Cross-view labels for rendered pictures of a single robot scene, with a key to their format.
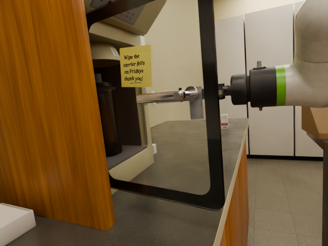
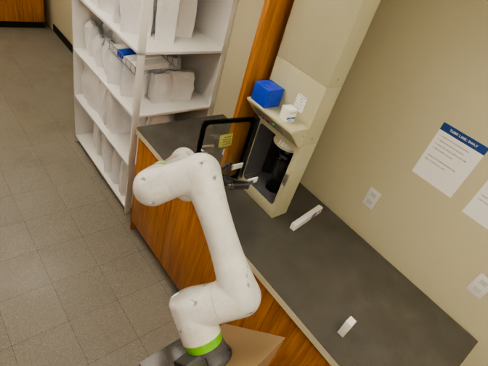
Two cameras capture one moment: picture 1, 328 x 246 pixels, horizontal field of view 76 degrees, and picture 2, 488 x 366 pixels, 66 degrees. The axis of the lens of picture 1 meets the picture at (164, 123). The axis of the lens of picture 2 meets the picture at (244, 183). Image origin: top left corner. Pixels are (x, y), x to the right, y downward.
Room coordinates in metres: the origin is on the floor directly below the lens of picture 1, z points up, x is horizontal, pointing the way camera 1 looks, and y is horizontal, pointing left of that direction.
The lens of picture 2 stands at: (1.01, -1.48, 2.25)
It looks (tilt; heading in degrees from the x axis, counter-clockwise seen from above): 37 degrees down; 105
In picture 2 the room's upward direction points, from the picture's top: 18 degrees clockwise
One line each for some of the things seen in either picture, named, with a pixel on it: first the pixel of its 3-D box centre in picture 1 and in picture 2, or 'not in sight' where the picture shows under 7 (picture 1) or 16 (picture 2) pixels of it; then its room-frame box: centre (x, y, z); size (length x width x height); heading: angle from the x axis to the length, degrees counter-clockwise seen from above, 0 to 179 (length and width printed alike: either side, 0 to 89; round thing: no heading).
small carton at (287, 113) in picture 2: not in sight; (287, 113); (0.68, 0.04, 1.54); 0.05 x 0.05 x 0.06; 60
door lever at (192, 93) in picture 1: (166, 96); not in sight; (0.36, -0.01, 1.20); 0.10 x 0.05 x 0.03; 58
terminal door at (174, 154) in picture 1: (142, 103); (221, 152); (0.42, 0.04, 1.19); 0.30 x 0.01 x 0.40; 58
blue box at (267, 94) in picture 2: not in sight; (267, 94); (0.54, 0.10, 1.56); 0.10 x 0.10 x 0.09; 65
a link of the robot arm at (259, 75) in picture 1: (260, 86); not in sight; (0.51, -0.24, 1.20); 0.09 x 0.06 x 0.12; 155
